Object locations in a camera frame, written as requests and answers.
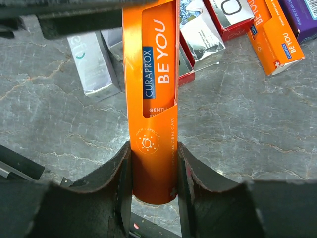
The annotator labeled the red silver r&o box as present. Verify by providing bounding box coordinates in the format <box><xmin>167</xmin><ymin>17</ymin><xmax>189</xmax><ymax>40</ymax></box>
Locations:
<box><xmin>204</xmin><ymin>0</ymin><xmax>254</xmax><ymax>42</ymax></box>
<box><xmin>178</xmin><ymin>0</ymin><xmax>225</xmax><ymax>86</ymax></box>

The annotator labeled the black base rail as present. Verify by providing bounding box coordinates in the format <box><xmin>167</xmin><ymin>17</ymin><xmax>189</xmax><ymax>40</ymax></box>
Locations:
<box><xmin>0</xmin><ymin>145</ymin><xmax>45</xmax><ymax>180</ymax></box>

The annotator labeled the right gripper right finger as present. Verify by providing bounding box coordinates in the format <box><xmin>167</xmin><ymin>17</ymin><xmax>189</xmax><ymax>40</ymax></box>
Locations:
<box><xmin>178</xmin><ymin>143</ymin><xmax>317</xmax><ymax>238</ymax></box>

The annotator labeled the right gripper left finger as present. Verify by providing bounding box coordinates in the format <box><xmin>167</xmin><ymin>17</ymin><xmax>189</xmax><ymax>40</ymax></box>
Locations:
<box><xmin>0</xmin><ymin>142</ymin><xmax>131</xmax><ymax>238</ymax></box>

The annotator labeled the orange Curaprox box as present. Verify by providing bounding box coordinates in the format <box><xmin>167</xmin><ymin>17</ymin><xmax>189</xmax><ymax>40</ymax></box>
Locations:
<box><xmin>122</xmin><ymin>0</ymin><xmax>180</xmax><ymax>205</ymax></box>
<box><xmin>247</xmin><ymin>0</ymin><xmax>305</xmax><ymax>76</ymax></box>

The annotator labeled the silver toothpaste box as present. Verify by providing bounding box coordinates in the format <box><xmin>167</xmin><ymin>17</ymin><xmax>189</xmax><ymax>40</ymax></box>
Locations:
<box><xmin>101</xmin><ymin>27</ymin><xmax>123</xmax><ymax>61</ymax></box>
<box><xmin>67</xmin><ymin>31</ymin><xmax>121</xmax><ymax>101</ymax></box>

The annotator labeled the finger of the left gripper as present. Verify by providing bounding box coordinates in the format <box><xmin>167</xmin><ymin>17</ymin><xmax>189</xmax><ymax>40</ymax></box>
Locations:
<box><xmin>0</xmin><ymin>0</ymin><xmax>154</xmax><ymax>40</ymax></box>

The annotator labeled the purple toothpaste box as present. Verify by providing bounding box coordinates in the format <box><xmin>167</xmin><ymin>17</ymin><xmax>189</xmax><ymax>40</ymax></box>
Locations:
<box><xmin>279</xmin><ymin>0</ymin><xmax>317</xmax><ymax>44</ymax></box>

